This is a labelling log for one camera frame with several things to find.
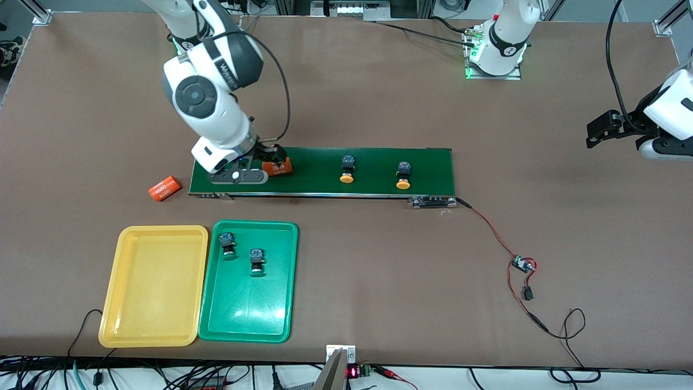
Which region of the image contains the long black table cable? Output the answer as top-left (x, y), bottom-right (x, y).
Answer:
top-left (374, 21), bottom-right (476, 47)

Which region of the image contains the aluminium profile bracket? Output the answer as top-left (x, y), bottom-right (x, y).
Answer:
top-left (30, 0), bottom-right (53, 25)
top-left (653, 0), bottom-right (693, 37)

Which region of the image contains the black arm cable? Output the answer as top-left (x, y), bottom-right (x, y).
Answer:
top-left (238, 30), bottom-right (292, 150)
top-left (605, 0), bottom-right (642, 131)

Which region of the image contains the silver metal bracket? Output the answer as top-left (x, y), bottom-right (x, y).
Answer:
top-left (326, 344), bottom-right (356, 365)

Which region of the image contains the short black table cable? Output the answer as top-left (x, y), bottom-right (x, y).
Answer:
top-left (430, 15), bottom-right (474, 33)

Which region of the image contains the green plastic tray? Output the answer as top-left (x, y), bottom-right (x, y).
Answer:
top-left (198, 219), bottom-right (299, 344)

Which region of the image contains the green mushroom push button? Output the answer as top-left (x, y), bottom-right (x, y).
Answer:
top-left (218, 232), bottom-right (239, 262)
top-left (248, 248), bottom-right (267, 278)

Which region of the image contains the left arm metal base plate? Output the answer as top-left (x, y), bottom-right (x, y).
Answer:
top-left (465, 27), bottom-right (523, 81)

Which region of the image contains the red clip lead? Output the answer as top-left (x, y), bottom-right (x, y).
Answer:
top-left (372, 366), bottom-right (419, 390)

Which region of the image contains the yellow plastic tray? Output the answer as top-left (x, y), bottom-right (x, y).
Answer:
top-left (98, 225), bottom-right (210, 348)

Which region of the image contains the black and white shoe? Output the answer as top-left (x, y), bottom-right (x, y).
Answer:
top-left (0, 37), bottom-right (25, 64)

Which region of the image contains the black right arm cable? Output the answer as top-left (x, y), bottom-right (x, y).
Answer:
top-left (238, 30), bottom-right (292, 150)

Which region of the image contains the red and black wire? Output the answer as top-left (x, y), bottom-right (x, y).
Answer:
top-left (454, 198), bottom-right (550, 334)

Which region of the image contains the grey metal bar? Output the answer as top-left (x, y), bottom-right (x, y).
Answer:
top-left (312, 349), bottom-right (350, 390)

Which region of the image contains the thin black looped cable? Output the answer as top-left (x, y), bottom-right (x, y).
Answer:
top-left (546, 308), bottom-right (602, 384)

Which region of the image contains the grey metal device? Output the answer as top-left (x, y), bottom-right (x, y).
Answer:
top-left (310, 0), bottom-right (391, 22)

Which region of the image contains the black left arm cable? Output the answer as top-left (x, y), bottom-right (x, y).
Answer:
top-left (605, 0), bottom-right (642, 131)

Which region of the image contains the green conveyor belt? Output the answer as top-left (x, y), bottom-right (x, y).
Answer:
top-left (188, 145), bottom-right (458, 210)

